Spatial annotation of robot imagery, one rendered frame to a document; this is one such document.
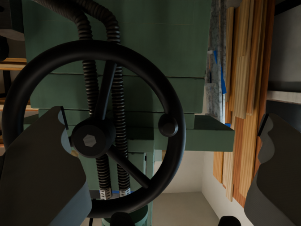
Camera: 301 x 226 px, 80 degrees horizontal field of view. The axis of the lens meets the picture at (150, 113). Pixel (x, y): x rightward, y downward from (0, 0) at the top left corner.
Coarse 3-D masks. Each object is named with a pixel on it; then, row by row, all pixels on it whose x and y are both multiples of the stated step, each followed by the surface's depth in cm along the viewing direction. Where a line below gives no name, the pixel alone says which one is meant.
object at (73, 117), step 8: (40, 112) 46; (64, 112) 46; (72, 112) 46; (80, 112) 46; (88, 112) 46; (128, 112) 46; (136, 112) 46; (144, 112) 46; (152, 112) 46; (72, 120) 46; (80, 120) 46; (128, 120) 46; (136, 120) 46; (144, 120) 46; (152, 120) 46; (192, 120) 46; (192, 128) 47
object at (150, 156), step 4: (148, 156) 85; (152, 156) 85; (148, 160) 85; (152, 160) 85; (148, 164) 85; (152, 164) 85; (148, 168) 86; (152, 168) 86; (148, 172) 86; (152, 172) 86; (148, 176) 86; (152, 176) 86; (148, 204) 89; (152, 204) 90; (148, 208) 89; (152, 208) 90; (148, 212) 90; (148, 216) 90; (148, 220) 90; (148, 224) 91
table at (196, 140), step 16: (128, 128) 45; (144, 128) 46; (208, 128) 48; (224, 128) 48; (128, 144) 38; (144, 144) 37; (160, 144) 47; (192, 144) 47; (208, 144) 47; (224, 144) 47
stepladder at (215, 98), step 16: (224, 0) 114; (224, 16) 116; (224, 32) 118; (208, 48) 124; (224, 48) 120; (208, 64) 136; (224, 64) 122; (208, 80) 138; (224, 80) 125; (208, 96) 140; (224, 96) 127; (208, 112) 145; (224, 112) 129
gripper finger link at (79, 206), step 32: (32, 128) 9; (64, 128) 9; (32, 160) 7; (64, 160) 7; (0, 192) 6; (32, 192) 6; (64, 192) 6; (0, 224) 5; (32, 224) 5; (64, 224) 6
